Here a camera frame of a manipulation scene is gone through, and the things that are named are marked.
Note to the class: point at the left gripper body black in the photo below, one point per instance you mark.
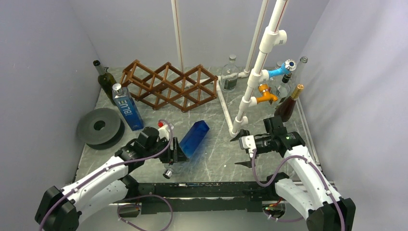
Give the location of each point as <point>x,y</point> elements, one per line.
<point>167,157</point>

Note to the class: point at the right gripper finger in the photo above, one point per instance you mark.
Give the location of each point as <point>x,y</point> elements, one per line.
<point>247,164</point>
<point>241,133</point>

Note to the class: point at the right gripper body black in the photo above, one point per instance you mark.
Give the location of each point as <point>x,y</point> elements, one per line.
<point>265,145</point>

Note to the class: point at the blue square bottle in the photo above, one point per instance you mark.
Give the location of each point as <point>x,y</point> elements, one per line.
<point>189,144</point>
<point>127,107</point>

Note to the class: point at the dark bottle gold cap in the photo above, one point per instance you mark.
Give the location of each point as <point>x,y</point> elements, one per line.
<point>285,110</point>

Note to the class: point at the clear bottle black cap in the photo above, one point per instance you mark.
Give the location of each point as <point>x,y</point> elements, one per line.
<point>281,89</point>

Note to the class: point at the tall clear wine bottle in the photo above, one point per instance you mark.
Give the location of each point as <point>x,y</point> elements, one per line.
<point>296,74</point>

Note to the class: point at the green wine bottle silver cap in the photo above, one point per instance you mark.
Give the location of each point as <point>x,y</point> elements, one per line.
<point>105,80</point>

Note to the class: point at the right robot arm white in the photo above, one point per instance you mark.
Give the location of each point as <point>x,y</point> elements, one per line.
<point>297,179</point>

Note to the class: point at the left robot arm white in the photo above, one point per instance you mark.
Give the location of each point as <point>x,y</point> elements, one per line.
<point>65,209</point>

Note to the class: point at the standing clear flask bottle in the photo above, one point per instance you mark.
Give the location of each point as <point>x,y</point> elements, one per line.
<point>229,75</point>

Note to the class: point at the brown wooden wine rack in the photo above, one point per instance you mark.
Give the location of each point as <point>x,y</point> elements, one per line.
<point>169,86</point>

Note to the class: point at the orange pipe tap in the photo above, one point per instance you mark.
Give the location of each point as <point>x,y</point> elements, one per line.
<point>267,96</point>

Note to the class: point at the grey foam disc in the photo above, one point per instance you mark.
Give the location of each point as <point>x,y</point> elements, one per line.
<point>101,128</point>

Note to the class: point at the blue pipe valve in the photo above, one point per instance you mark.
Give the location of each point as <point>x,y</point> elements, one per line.
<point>287,67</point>

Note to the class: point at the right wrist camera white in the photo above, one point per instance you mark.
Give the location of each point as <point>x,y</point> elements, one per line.
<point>247,142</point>

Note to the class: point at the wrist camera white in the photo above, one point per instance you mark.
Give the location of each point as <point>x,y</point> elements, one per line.
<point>247,142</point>
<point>164,129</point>

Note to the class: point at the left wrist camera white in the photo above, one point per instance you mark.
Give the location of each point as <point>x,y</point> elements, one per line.
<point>164,129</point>

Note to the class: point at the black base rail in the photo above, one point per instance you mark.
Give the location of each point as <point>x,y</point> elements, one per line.
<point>200,196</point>

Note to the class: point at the white PVC pipe frame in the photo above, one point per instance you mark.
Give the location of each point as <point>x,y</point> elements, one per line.
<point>261,46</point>

